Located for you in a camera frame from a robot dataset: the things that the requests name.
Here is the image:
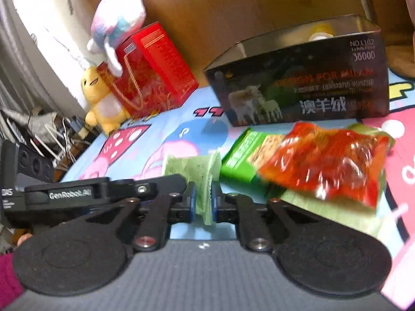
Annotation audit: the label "yellow duck plush toy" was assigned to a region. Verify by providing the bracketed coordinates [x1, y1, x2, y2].
[81, 66, 130, 136]

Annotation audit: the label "wooden board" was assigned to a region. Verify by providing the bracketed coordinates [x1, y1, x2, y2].
[68, 0, 412, 85]

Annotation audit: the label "brown seat cushion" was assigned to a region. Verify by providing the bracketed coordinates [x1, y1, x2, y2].
[385, 45, 415, 79]

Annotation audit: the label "person's left hand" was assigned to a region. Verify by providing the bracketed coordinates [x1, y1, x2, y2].
[16, 233, 32, 247]

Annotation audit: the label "pink blue plush toy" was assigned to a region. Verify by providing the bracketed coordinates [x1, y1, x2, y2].
[87, 0, 146, 77]

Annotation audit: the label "black sheep print box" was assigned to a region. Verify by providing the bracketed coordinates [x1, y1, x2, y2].
[204, 15, 390, 126]

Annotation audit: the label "Peppa Pig bed sheet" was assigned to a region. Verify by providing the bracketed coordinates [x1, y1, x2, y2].
[65, 74, 414, 310]

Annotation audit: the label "red snack bag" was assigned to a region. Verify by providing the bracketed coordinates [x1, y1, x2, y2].
[258, 122, 395, 209]

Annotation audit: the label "green cracker packet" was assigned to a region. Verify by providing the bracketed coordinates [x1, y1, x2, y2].
[220, 128, 285, 186]

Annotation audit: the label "light green snack packet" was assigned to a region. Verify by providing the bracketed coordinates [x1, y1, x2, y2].
[163, 151, 222, 225]

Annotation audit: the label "tangled white cables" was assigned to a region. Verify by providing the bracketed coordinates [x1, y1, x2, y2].
[29, 116, 85, 169]

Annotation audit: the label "red gift bag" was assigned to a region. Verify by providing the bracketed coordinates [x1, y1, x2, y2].
[97, 22, 198, 119]

